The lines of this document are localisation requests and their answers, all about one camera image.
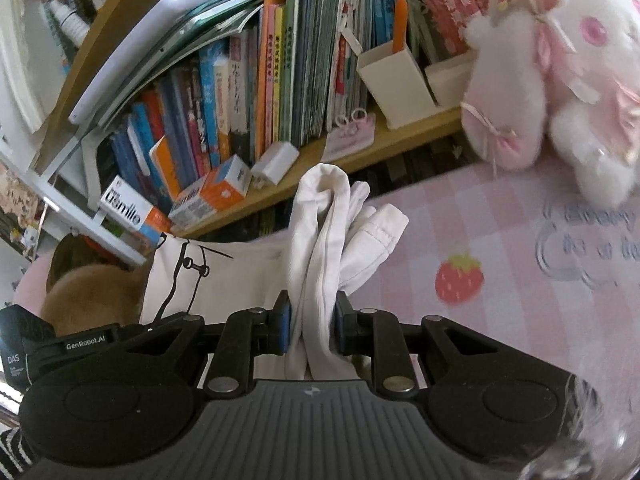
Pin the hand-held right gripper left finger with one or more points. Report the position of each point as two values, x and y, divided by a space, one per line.
282 327

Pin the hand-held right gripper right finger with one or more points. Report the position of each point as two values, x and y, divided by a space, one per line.
342 327

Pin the cream printed T-shirt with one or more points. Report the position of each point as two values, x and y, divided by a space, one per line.
320 240

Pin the orange fluffy cat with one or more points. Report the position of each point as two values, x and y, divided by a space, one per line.
90 290

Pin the person's striped garment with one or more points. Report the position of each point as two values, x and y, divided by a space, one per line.
12 455

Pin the white orange toothbrush box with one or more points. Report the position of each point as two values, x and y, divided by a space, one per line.
130 210

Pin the long white orange box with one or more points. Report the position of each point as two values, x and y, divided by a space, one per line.
215 190

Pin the pink checkered desk mat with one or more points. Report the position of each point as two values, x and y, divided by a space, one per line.
500 310

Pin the small white box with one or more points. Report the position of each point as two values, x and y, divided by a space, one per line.
275 160

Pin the pink notepad with clips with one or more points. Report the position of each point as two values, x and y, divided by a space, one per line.
350 137

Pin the row of colourful books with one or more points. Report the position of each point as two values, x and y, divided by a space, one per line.
280 85

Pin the cream pen holder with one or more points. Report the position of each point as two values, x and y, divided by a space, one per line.
395 90

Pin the low cream box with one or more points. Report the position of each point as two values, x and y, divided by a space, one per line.
450 82

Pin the orange pen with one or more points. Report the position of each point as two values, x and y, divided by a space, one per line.
400 25

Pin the teal edged flat board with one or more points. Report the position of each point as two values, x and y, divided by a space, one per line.
215 17

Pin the white tablet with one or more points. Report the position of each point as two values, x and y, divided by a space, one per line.
150 35

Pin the white bottle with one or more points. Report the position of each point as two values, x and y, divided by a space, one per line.
70 22

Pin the pink white plush bunny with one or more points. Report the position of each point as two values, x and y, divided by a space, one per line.
590 110

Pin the white framed wooden bookshelf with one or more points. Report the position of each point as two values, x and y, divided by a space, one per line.
120 10

